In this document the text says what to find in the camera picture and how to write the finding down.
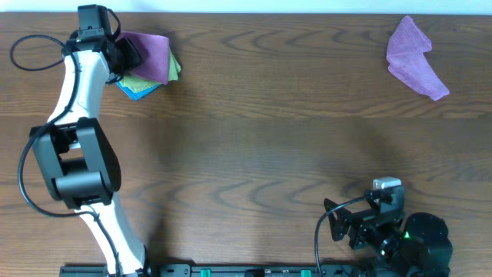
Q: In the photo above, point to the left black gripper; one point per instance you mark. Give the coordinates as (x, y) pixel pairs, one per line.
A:
(128, 54)

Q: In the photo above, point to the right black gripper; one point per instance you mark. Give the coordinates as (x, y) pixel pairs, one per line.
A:
(363, 223)

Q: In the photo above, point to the purple cloth with tag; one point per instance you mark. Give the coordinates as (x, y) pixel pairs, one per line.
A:
(154, 50)

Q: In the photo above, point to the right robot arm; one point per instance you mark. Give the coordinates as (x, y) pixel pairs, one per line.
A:
(417, 245)

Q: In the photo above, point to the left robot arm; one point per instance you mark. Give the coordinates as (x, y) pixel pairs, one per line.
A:
(78, 164)

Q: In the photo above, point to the green folded cloth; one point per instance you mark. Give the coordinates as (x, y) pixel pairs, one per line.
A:
(137, 85)

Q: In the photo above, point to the blue folded cloth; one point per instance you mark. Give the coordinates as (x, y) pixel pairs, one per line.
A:
(137, 95)

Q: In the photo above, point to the purple crumpled cloth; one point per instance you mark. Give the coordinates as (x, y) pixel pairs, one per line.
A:
(406, 61)

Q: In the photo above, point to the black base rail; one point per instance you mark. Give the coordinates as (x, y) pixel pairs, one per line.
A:
(186, 270)

